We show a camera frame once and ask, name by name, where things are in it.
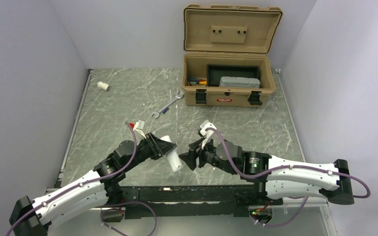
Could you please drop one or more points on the white remote control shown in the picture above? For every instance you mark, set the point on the white remote control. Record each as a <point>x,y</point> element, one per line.
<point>174,160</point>

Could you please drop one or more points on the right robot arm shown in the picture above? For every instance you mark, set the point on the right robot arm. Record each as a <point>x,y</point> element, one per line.
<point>275,177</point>

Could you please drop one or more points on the tan plastic toolbox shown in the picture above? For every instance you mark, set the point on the tan plastic toolbox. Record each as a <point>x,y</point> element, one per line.
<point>228,35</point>

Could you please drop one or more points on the aluminium frame rail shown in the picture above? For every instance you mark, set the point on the aluminium frame rail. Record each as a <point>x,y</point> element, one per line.
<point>95,194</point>

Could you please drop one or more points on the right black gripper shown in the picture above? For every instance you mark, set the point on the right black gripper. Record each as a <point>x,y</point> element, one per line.
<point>190,157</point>

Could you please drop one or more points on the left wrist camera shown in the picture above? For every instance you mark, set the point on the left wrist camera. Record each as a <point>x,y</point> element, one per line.
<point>138,130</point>

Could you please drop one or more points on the colourful tools in toolbox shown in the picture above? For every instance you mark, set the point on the colourful tools in toolbox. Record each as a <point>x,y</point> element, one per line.
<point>196,81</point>

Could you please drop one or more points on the silver open-end wrench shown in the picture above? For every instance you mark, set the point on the silver open-end wrench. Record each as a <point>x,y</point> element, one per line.
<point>156,114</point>

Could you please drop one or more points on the white plastic tube piece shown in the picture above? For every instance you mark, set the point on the white plastic tube piece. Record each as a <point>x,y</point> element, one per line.
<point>103,86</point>

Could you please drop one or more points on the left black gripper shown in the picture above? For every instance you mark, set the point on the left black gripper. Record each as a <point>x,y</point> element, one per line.
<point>158,147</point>

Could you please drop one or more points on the black tray in toolbox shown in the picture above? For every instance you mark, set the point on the black tray in toolbox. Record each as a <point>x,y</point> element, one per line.
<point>216,71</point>

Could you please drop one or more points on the grey plastic case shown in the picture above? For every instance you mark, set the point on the grey plastic case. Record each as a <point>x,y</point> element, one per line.
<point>239,82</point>

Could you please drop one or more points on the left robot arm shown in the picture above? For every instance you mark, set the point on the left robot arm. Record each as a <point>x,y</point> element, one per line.
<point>28,219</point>

